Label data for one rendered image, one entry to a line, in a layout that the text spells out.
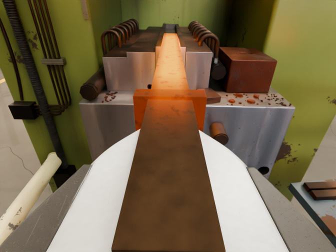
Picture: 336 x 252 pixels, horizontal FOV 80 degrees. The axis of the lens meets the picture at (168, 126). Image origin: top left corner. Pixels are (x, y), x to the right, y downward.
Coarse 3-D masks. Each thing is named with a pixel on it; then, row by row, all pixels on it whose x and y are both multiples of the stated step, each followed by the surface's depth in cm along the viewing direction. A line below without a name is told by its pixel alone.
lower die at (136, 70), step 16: (144, 32) 58; (160, 32) 51; (112, 48) 43; (128, 48) 43; (144, 48) 39; (192, 48) 38; (208, 48) 39; (112, 64) 37; (128, 64) 37; (144, 64) 37; (192, 64) 37; (208, 64) 37; (112, 80) 39; (128, 80) 39; (144, 80) 39; (192, 80) 39; (208, 80) 39
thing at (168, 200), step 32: (160, 64) 21; (160, 96) 12; (192, 96) 12; (160, 128) 10; (192, 128) 10; (160, 160) 8; (192, 160) 8; (128, 192) 6; (160, 192) 6; (192, 192) 6; (128, 224) 5; (160, 224) 5; (192, 224) 5
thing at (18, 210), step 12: (48, 156) 65; (48, 168) 60; (36, 180) 56; (48, 180) 59; (24, 192) 52; (36, 192) 54; (12, 204) 49; (24, 204) 50; (12, 216) 47; (24, 216) 49; (0, 228) 44; (12, 228) 46; (0, 240) 43
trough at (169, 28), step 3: (165, 24) 69; (168, 24) 70; (171, 24) 70; (174, 24) 70; (165, 27) 66; (168, 27) 70; (171, 27) 70; (174, 27) 70; (165, 30) 64; (168, 30) 66; (171, 30) 66; (174, 30) 66; (177, 36) 48
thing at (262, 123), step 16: (112, 96) 38; (128, 96) 38; (224, 96) 39; (272, 96) 39; (80, 112) 36; (96, 112) 36; (112, 112) 36; (128, 112) 36; (208, 112) 36; (224, 112) 36; (240, 112) 36; (256, 112) 36; (272, 112) 36; (288, 112) 36; (96, 128) 38; (112, 128) 38; (128, 128) 38; (208, 128) 38; (224, 128) 37; (240, 128) 37; (256, 128) 37; (272, 128) 37; (96, 144) 40; (112, 144) 40; (272, 144) 39; (256, 160) 41; (272, 160) 41
